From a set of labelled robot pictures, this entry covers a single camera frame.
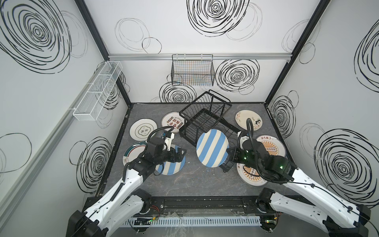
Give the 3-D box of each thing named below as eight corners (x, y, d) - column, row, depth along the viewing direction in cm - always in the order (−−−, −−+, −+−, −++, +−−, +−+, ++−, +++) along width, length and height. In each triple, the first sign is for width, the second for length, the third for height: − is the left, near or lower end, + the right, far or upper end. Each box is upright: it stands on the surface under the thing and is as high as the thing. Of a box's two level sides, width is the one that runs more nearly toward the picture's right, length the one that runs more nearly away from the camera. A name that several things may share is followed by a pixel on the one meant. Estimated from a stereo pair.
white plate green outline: (128, 140, 101) (126, 138, 98) (134, 120, 112) (133, 118, 109) (155, 140, 101) (154, 138, 98) (158, 120, 112) (158, 118, 109)
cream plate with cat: (238, 130, 106) (239, 128, 104) (233, 111, 118) (234, 109, 116) (264, 130, 106) (265, 128, 104) (257, 111, 118) (258, 109, 116)
